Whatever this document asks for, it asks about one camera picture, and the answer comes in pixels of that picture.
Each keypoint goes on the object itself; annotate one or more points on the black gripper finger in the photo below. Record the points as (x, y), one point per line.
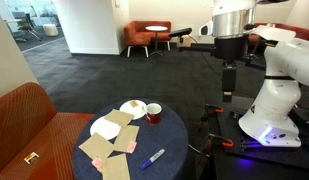
(230, 96)
(224, 96)

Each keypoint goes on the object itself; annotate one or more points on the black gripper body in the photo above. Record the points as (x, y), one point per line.
(230, 50)

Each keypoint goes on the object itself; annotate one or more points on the blue Sharpie marker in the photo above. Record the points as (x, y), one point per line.
(152, 159)

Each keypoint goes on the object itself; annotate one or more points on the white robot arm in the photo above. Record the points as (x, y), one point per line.
(287, 68)

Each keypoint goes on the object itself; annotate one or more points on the red white mug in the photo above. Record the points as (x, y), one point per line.
(153, 112)

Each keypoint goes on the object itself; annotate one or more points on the orange clamp upper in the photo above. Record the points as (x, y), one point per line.
(213, 108)

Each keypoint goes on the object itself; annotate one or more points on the orange clamp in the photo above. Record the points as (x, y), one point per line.
(224, 141)
(213, 108)

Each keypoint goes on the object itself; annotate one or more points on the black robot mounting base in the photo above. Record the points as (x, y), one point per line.
(247, 159)

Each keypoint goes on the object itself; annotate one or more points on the orange clamp lower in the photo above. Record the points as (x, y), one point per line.
(224, 141)

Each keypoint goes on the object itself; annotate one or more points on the orange sofa right background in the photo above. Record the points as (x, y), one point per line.
(300, 32)

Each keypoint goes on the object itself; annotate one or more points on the round white cafe table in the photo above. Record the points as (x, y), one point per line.
(156, 30)

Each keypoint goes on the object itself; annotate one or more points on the round blue fabric table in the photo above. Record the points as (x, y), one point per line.
(169, 134)

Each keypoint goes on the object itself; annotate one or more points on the tan sugar packet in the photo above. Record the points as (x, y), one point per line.
(134, 103)

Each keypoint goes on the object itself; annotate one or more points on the pink sweetener packet right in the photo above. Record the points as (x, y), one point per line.
(131, 147)

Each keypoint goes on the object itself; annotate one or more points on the pink sweetener packet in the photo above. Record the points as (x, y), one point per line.
(131, 147)
(97, 162)

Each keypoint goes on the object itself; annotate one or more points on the brown napkin centre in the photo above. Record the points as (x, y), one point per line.
(125, 136)

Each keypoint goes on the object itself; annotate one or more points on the brown napkin on plates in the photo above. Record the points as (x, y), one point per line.
(119, 117)

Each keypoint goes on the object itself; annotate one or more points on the large white plate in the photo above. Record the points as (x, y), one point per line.
(105, 128)

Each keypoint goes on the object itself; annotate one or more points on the brown napkin left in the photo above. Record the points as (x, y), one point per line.
(97, 147)

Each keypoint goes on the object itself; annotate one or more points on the pink sweetener packet left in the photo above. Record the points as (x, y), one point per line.
(97, 162)

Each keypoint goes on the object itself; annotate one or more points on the white round ottoman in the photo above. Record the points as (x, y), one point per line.
(50, 29)

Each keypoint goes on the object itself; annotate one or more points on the orange sofa foreground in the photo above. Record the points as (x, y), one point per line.
(29, 122)

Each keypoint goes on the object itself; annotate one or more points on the grey office chair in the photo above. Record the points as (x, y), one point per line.
(25, 26)

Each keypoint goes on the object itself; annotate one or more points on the black camera on stand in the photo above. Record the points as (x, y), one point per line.
(181, 32)

